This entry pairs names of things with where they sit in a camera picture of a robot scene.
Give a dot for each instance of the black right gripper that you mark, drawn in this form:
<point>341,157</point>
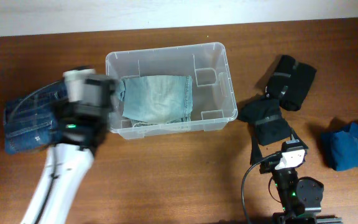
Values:
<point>266,163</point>

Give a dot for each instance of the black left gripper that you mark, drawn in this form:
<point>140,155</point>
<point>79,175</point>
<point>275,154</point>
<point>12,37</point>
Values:
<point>63,112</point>

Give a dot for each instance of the dark blue jeans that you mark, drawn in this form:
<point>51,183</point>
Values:
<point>27,121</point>

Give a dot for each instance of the light blue jeans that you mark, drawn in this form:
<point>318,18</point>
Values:
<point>154,100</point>

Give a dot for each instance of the blue shirt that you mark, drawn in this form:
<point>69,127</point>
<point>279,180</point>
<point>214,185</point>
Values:
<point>341,147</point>

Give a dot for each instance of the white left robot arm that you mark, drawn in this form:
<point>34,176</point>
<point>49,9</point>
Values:
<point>63,172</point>

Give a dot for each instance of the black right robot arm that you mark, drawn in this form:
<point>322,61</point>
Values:
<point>300,197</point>

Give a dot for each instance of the black folded garment lower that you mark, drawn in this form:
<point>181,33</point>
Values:
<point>265,116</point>

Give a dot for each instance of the black folded garment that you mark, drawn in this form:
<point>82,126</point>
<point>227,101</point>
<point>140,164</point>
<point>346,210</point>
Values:
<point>265,116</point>
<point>290,83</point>

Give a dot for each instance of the black folded garment upper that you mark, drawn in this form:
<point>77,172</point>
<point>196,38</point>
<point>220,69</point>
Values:
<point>290,83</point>

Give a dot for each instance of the clear plastic storage bin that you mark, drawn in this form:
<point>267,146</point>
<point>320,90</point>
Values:
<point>214,102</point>

